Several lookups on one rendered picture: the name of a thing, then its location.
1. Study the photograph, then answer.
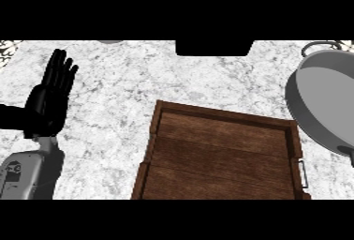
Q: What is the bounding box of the grey metal pot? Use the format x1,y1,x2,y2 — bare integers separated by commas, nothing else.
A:
283,40,354,168

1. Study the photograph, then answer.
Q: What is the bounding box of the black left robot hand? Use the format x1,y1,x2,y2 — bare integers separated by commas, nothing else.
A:
0,48,79,140

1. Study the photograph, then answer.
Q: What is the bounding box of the brown wooden tray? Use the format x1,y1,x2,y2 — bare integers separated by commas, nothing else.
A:
129,99,312,201

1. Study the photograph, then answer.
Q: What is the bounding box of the black appliance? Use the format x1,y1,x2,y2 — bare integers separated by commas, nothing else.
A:
174,40,255,57

